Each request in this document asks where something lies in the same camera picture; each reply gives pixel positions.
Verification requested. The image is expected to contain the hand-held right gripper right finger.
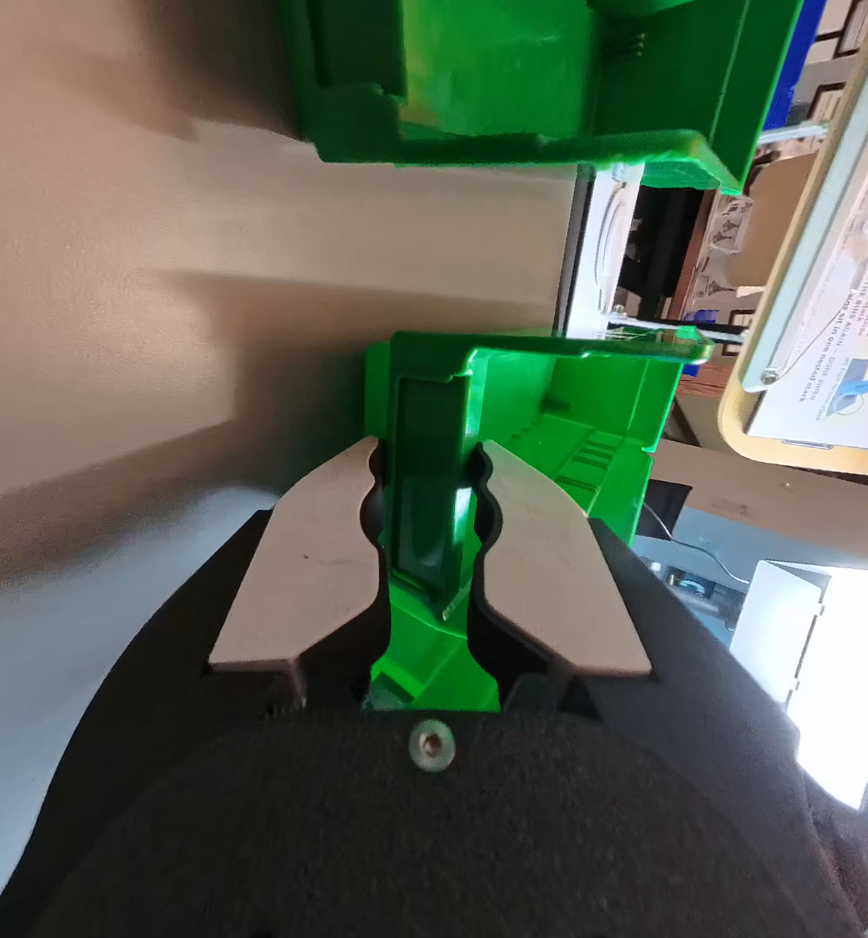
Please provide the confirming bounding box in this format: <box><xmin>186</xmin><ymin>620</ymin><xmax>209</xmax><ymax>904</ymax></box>
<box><xmin>468</xmin><ymin>440</ymin><xmax>655</xmax><ymax>706</ymax></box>

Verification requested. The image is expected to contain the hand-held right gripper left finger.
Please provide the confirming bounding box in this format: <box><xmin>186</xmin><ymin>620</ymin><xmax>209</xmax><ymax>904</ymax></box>
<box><xmin>207</xmin><ymin>436</ymin><xmax>392</xmax><ymax>706</ymax></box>

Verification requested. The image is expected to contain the grey tape strip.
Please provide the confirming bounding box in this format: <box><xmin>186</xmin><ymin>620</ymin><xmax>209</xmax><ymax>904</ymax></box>
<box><xmin>551</xmin><ymin>163</ymin><xmax>598</xmax><ymax>340</ymax></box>

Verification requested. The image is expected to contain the grey desk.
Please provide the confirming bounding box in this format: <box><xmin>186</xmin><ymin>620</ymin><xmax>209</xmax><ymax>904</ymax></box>
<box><xmin>0</xmin><ymin>0</ymin><xmax>589</xmax><ymax>932</ymax></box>

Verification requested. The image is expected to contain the clear acrylic sign holder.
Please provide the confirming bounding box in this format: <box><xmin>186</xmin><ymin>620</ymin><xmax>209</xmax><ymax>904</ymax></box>
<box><xmin>687</xmin><ymin>194</ymin><xmax>761</xmax><ymax>309</ymax></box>

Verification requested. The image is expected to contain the white stand base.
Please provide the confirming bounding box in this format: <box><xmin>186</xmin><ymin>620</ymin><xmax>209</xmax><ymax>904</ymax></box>
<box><xmin>572</xmin><ymin>163</ymin><xmax>648</xmax><ymax>340</ymax></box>

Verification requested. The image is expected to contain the wooden display board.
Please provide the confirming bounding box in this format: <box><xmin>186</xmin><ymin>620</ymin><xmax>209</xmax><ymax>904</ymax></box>
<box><xmin>718</xmin><ymin>29</ymin><xmax>868</xmax><ymax>481</ymax></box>

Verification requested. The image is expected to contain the printed instruction sheet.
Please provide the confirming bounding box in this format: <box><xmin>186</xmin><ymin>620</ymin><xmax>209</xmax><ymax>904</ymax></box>
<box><xmin>745</xmin><ymin>44</ymin><xmax>868</xmax><ymax>449</ymax></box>

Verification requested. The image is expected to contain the green plastic storage bin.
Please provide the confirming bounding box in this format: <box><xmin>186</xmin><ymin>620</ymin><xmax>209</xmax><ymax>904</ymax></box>
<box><xmin>279</xmin><ymin>0</ymin><xmax>806</xmax><ymax>196</ymax></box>
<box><xmin>361</xmin><ymin>328</ymin><xmax>715</xmax><ymax>713</ymax></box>

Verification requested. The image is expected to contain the white stand pole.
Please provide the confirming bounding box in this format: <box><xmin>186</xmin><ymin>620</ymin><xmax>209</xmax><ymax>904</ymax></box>
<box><xmin>606</xmin><ymin>311</ymin><xmax>750</xmax><ymax>340</ymax></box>

